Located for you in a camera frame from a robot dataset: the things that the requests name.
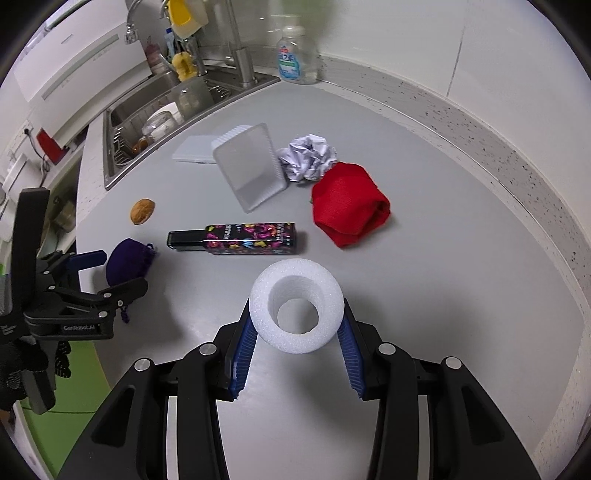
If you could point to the thin curved steel faucet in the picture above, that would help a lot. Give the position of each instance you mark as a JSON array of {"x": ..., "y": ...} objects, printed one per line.
[{"x": 131, "y": 18}]

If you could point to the glass jar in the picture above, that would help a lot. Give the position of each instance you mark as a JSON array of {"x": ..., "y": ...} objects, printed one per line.
[{"x": 157, "y": 123}]

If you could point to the pink bottle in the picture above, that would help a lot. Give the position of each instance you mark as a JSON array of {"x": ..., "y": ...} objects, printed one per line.
[{"x": 152, "y": 53}]

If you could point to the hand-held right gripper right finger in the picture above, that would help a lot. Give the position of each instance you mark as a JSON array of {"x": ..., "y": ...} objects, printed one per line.
[{"x": 352, "y": 364}]

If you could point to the steel kitchen faucet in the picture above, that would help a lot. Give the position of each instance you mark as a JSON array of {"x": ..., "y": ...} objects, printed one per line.
[{"x": 242, "y": 60}]

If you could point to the red cloth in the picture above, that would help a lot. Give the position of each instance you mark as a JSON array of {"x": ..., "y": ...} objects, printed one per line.
[{"x": 346, "y": 203}]

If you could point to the black floral print bottle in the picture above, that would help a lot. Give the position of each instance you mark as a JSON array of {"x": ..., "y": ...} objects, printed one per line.
[{"x": 249, "y": 237}]

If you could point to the crumpled white paper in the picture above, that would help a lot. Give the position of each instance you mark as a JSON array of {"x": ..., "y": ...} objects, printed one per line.
[{"x": 307, "y": 154}]

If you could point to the red box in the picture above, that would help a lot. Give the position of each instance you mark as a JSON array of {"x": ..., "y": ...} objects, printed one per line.
[{"x": 50, "y": 145}]

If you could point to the yellow sponge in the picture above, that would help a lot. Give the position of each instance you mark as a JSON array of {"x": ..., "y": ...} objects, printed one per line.
[{"x": 183, "y": 64}]

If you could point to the clear plastic container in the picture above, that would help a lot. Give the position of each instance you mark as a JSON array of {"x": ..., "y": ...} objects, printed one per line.
[{"x": 249, "y": 166}]

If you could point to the yellow and white hanging container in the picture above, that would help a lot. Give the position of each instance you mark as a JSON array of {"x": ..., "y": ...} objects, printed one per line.
[{"x": 184, "y": 16}]

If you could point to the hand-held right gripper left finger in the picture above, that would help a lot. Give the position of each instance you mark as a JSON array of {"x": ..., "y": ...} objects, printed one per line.
[{"x": 244, "y": 355}]

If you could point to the person's left hand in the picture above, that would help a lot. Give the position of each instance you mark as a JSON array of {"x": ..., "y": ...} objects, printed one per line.
[{"x": 14, "y": 369}]

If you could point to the white appliance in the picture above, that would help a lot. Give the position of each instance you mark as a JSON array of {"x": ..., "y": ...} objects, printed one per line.
[{"x": 78, "y": 69}]

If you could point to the brown walnut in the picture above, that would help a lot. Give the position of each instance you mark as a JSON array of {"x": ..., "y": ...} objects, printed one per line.
[{"x": 142, "y": 211}]

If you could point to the clear plastic cup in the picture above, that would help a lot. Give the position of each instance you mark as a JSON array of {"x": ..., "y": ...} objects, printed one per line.
[{"x": 191, "y": 97}]

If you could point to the stainless steel sink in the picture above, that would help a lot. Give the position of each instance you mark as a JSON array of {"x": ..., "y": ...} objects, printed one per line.
[{"x": 138, "y": 101}]

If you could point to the white plate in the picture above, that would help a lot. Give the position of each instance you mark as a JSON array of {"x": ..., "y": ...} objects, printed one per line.
[{"x": 164, "y": 108}]

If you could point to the clear soap dispenser bottle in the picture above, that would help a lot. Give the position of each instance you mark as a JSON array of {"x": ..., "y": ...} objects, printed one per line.
[{"x": 295, "y": 60}]

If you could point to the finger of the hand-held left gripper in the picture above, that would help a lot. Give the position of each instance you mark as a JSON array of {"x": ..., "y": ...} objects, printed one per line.
[
  {"x": 90, "y": 261},
  {"x": 127, "y": 290}
]

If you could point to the white plastic lid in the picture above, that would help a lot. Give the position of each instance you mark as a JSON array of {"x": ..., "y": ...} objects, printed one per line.
[{"x": 196, "y": 148}]

